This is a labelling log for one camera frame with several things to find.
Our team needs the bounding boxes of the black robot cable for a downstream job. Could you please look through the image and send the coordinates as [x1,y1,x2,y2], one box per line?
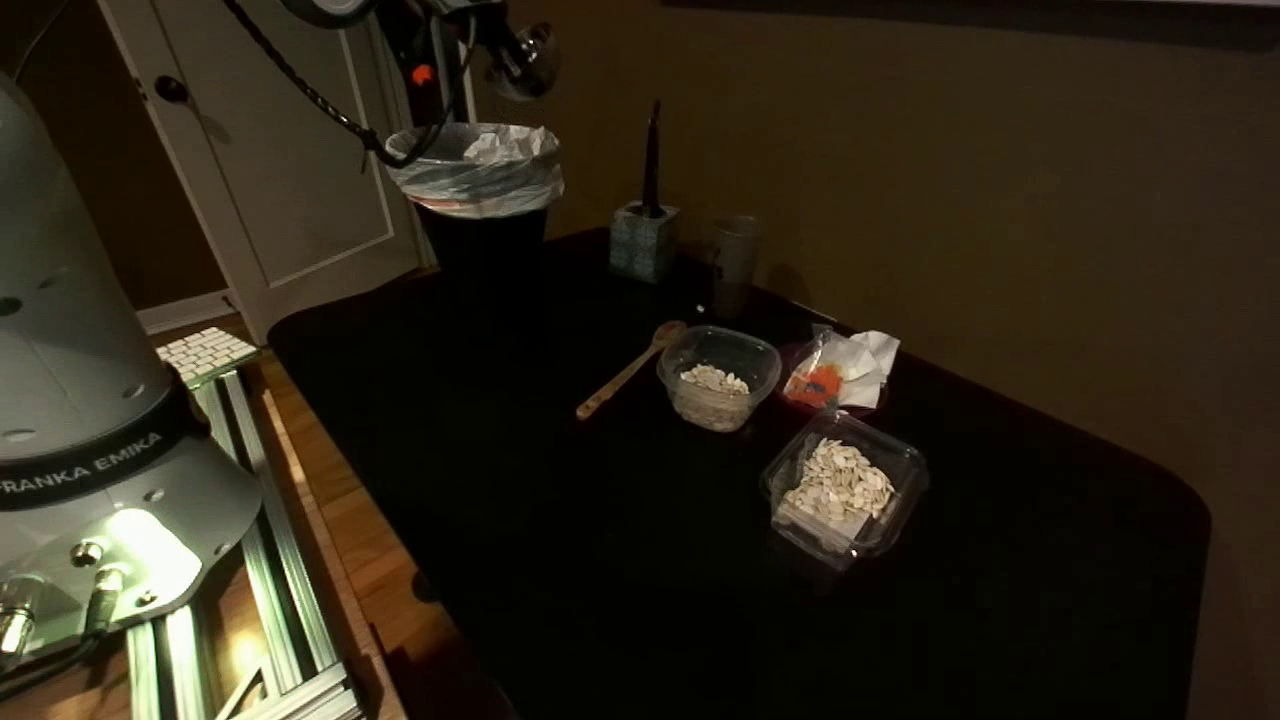
[215,0,451,171]

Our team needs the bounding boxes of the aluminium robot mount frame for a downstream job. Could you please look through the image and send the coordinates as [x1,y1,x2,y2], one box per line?
[114,358,366,720]

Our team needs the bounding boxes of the wooden spoon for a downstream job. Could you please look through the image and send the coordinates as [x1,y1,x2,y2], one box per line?
[571,318,692,426]

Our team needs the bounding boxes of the white seeds heap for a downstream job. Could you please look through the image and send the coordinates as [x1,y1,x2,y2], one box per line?
[675,359,755,409]
[776,436,901,550]

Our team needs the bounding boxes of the white keyboard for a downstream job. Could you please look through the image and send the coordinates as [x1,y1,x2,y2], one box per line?
[150,324,261,386]

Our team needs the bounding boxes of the round clear plastic container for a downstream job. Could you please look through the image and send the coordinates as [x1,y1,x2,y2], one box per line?
[653,322,787,436]

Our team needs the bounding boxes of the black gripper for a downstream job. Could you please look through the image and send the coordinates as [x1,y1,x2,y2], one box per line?
[419,0,514,72]

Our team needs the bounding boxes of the thin black stick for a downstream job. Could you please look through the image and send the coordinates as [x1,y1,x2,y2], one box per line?
[641,99,666,216]

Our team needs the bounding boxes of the trash bin with white bag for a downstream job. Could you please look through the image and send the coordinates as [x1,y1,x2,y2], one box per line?
[378,122,566,276]

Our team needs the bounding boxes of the black tablecloth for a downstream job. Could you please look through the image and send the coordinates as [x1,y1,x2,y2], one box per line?
[264,226,1216,720]

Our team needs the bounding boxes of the rectangular clear plastic container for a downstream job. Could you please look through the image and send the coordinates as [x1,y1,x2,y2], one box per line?
[759,409,931,575]

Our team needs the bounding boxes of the white panel door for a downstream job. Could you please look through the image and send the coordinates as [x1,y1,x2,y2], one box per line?
[94,0,444,346]

